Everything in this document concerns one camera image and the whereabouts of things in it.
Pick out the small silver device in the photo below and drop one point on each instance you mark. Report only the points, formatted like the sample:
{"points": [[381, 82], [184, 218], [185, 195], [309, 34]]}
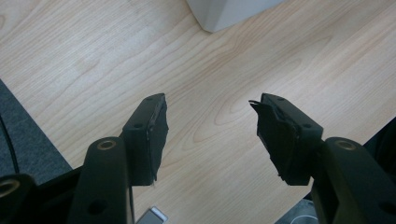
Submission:
{"points": [[153, 216]]}

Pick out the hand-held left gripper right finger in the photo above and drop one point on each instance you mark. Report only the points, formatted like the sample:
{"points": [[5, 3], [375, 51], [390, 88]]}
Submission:
{"points": [[288, 146]]}

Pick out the white box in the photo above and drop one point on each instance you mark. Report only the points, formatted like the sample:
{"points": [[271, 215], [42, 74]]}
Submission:
{"points": [[224, 12]]}

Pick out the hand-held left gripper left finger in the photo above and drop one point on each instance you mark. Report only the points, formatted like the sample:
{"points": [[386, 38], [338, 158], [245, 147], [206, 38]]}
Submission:
{"points": [[141, 149]]}

